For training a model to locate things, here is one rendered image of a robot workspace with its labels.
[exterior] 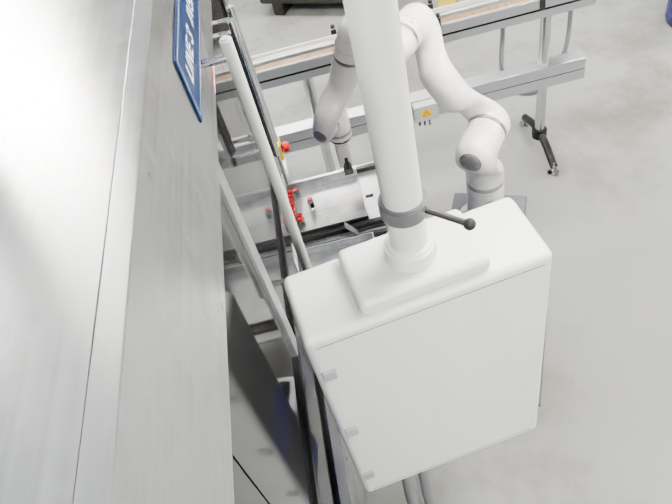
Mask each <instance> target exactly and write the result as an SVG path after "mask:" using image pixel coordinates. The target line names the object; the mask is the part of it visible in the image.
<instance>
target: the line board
mask: <svg viewBox="0 0 672 504"><path fill-rule="evenodd" d="M173 62H174V65H175V67H176V69H177V72H178V74H179V76H180V78H181V81H182V83H183V85H184V87H185V90H186V92H187V94H188V97H189V99H190V101H191V103H192V106H193V108H194V110H195V113H196V115H197V117H198V119H199V122H200V123H202V80H201V34H200V0H175V21H174V51H173Z"/></svg>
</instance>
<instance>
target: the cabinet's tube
mask: <svg viewBox="0 0 672 504"><path fill-rule="evenodd" d="M343 5H344V10H345V16H346V21H347V26H348V31H349V36H350V41H351V46H352V51H353V56H354V61H355V67H356V72H357V77H358V82H359V87H360V92H361V97H362V102H363V107H364V112H365V118H366V123H367V128H368V133H369V138H370V143H371V148H372V153H373V158H374V163H375V169H376V174H377V179H378V184H379V189H380V194H379V196H378V201H377V202H378V208H379V213H380V217H381V219H382V221H383V222H384V223H385V224H386V225H387V230H388V232H387V234H386V235H385V237H384V240H383V249H384V253H385V258H386V261H387V263H388V265H389V266H390V267H391V268H393V269H394V270H396V271H398V272H401V273H417V272H420V271H423V270H425V269H426V268H428V267H429V266H430V265H431V264H432V263H433V262H434V261H435V259H436V256H437V245H436V238H435V234H434V232H433V231H432V230H431V229H430V228H429V227H428V226H426V219H425V218H426V216H427V214H429V215H432V216H435V217H438V218H441V219H444V220H447V221H450V222H453V223H456V224H459V225H463V227H464V228H465V229H466V230H468V231H471V230H473V229H475V227H476V221H475V220H474V219H473V218H467V219H464V218H461V217H458V216H455V215H452V214H449V213H446V212H443V211H440V210H436V209H433V208H430V207H429V206H428V198H427V193H426V190H425V189H424V188H423V187H422V186H421V180H420V172H419V164H418V157H417V149H416V141H415V133H414V125H413V118H412V110H411V102H410V94H409V86H408V78H407V71H406V63H405V55H404V47H403V39H402V31H401V24H400V16H399V8H398V0H343Z"/></svg>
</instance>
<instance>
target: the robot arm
mask: <svg viewBox="0 0 672 504"><path fill-rule="evenodd" d="M399 16H400V24H401V31H402V39H403V47H404V55H405V63H406V62H407V61H408V60H409V59H410V58H411V57H412V55H413V54H414V53H415V56H416V60H417V65H418V73H419V78H420V81H421V83H422V85H423V86H424V88H425V89H426V90H427V92H428V93H429V94H430V96H431V97H432V98H433V99H434V100H435V102H436V103H437V104H438V105H439V106H440V107H441V108H443V109H444V110H446V111H448V112H452V113H457V112H458V113H460V114H462V115H463V116H464V117H465V118H466V119H467V121H468V125H467V127H466V129H465V131H464V132H463V134H462V136H461V138H460V140H459V142H458V144H457V147H456V152H455V161H456V164H457V166H458V167H459V168H460V169H462V170H464V171H465V173H466V191H467V204H466V205H464V206H463V207H462V208H461V210H460V212H461V213H465V212H467V211H470V210H473V209H476V208H478V207H481V206H484V205H485V204H486V202H488V201H498V200H500V199H503V198H504V167H503V164H502V162H501V161H500V160H499V159H498V158H497V157H498V154H499V151H500V149H501V147H502V145H503V143H504V141H505V139H506V137H507V135H508V133H509V130H510V118H509V115H508V113H507V112H506V110H505V109H504V108H503V107H502V106H501V105H499V104H498V103H496V102H495V101H493V100H491V99H489V98H487V97H485V96H483V95H481V94H480V93H478V92H476V91H475V90H473V89H472V88H471V87H470V86H469V85H468V84H467V83H466V82H465V81H464V79H463V78H462V77H461V75H460V74H459V73H458V71H457V70H456V68H455V67H454V66H453V64H452V63H451V61H450V59H449V57H448V55H447V52H446V49H445V46H444V41H443V37H442V32H441V27H440V24H439V22H438V19H437V17H436V16H435V14H434V13H433V11H432V10H431V9H430V8H429V7H428V6H426V5H425V4H422V3H410V4H408V5H406V6H405V7H404V8H402V9H401V10H400V11H399ZM357 80H358V77H357V72H356V67H355V61H354V56H353V51H352V46H351V41H350V36H349V31H348V26H347V21H346V16H344V17H343V18H342V20H341V21H340V24H339V27H338V31H337V36H336V42H335V47H334V53H333V58H332V64H331V70H330V76H329V79H328V82H327V84H326V86H325V88H324V90H323V92H322V94H321V96H320V99H319V101H318V104H317V107H316V110H315V114H314V119H313V126H312V131H313V135H314V137H315V139H316V140H317V141H319V142H321V143H327V142H329V141H331V142H332V143H333V144H334V146H335V150H336V154H337V158H338V162H339V166H340V167H343V168H344V172H345V175H350V174H353V173H354V172H353V167H352V164H353V160H352V154H351V148H350V143H349V140H350V139H351V136H352V130H351V125H350V121H349V116H348V112H347V107H346V103H347V102H348V100H349V98H350V96H351V94H352V93H353V91H354V89H355V86H356V83H357Z"/></svg>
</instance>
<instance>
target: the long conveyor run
mask: <svg viewBox="0 0 672 504"><path fill-rule="evenodd" d="M428 3H429V4H428V7H429V8H430V9H431V10H432V11H433V13H434V14H435V16H436V17H437V19H438V22H439V24H440V27H441V32H442V37H443V41H444V43H447V42H451V41H455V40H459V39H463V38H467V37H471V36H475V35H478V34H482V33H486V32H490V31H494V30H498V29H502V28H505V27H509V26H513V25H517V24H521V23H525V22H529V21H533V20H536V19H540V18H544V17H548V16H552V15H556V14H560V13H563V12H567V11H571V10H575V9H579V8H583V7H587V6H590V5H594V4H595V0H465V1H461V2H457V3H454V4H450V5H446V6H442V7H438V8H434V9H433V4H431V3H432V0H428ZM330 28H331V29H332V30H331V36H327V37H323V38H320V39H316V40H312V41H308V42H304V43H300V44H297V45H293V46H289V47H285V48H281V49H277V50H274V51H270V52H266V53H262V54H258V55H254V56H251V59H252V62H253V65H254V68H255V71H256V74H257V77H258V80H259V83H260V86H261V89H262V90H266V89H270V88H274V87H277V86H281V85H285V84H289V83H293V82H297V81H301V80H304V79H308V78H312V77H316V76H320V75H324V74H328V73H330V70H331V64H332V58H333V53H334V47H335V42H336V36H337V33H336V29H334V28H335V26H334V24H331V25H330Z"/></svg>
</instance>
